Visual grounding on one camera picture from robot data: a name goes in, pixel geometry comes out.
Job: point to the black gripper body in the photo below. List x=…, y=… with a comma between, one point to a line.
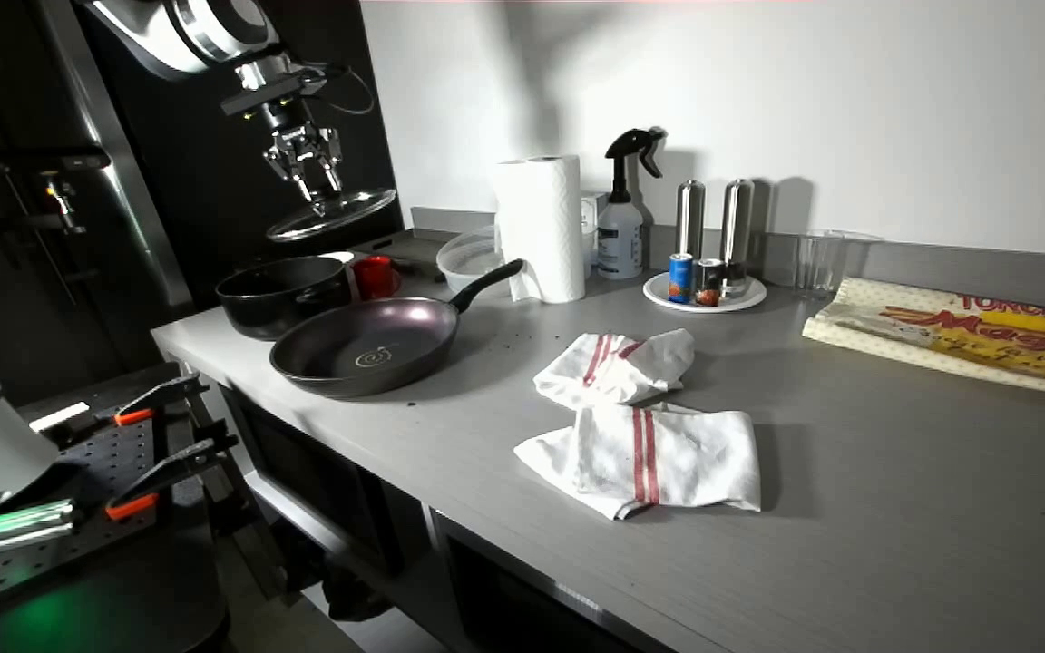
x=287, y=104

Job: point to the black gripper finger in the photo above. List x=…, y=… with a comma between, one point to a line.
x=328, y=165
x=287, y=170

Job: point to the glass pot lid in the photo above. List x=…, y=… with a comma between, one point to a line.
x=334, y=220

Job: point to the black cooking pot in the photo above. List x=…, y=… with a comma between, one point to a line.
x=275, y=310

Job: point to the black backdrop panel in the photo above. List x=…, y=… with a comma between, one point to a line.
x=215, y=183

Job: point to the red cup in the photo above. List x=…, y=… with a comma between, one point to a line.
x=374, y=277

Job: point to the clear plastic container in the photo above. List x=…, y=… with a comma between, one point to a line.
x=470, y=258

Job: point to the dark frying pan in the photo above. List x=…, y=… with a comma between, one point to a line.
x=354, y=347

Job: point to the white paper towel roll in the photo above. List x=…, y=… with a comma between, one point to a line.
x=541, y=224

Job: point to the spray bottle with black trigger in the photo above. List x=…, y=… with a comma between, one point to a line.
x=620, y=230

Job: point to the crumpled white red-striped towel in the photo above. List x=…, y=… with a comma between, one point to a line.
x=614, y=367

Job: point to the grey counter cabinet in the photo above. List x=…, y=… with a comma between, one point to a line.
x=354, y=519

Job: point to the black perforated robot table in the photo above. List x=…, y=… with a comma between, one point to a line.
x=89, y=465

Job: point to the steel shaker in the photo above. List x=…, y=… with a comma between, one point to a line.
x=688, y=220
x=735, y=224

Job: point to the blue can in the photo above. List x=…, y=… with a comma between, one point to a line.
x=681, y=277

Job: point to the brown can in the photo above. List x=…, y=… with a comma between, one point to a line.
x=708, y=280

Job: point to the white plate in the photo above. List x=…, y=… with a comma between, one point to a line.
x=743, y=298

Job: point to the folded white red-striped towel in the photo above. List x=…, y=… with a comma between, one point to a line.
x=654, y=457

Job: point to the clear drinking glass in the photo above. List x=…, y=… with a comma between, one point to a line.
x=822, y=261

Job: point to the grey metal frame pole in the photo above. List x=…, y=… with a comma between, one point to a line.
x=125, y=205

